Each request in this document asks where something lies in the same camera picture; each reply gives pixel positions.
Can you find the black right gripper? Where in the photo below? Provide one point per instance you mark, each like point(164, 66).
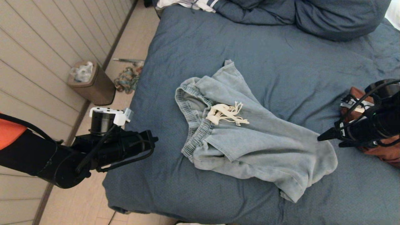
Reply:
point(375, 128)

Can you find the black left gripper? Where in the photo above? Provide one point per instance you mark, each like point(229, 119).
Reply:
point(125, 147)

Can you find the rust brown shorts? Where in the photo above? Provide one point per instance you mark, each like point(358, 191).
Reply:
point(387, 153)

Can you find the light blue denim shorts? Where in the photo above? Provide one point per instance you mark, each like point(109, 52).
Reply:
point(265, 147)

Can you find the brown trash bin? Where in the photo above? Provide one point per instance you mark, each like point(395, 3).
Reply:
point(100, 90)

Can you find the multicoloured rag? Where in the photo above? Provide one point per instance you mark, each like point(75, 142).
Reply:
point(125, 81)

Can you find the clear plastic bin bag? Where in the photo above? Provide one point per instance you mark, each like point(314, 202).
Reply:
point(82, 72)

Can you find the thin silver metal rod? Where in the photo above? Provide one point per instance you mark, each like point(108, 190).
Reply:
point(126, 60)

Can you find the blue bed cover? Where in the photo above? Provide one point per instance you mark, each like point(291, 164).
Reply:
point(281, 47)

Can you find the crumpled blue duvet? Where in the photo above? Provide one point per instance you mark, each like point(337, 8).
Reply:
point(328, 18)

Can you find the white pillow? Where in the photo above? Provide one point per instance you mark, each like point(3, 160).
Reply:
point(394, 12)

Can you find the small black object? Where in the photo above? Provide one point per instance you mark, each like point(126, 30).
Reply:
point(147, 3)

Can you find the white striped garment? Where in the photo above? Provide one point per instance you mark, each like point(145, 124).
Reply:
point(200, 4)

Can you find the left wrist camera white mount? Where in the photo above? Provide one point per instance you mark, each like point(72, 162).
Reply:
point(120, 120)

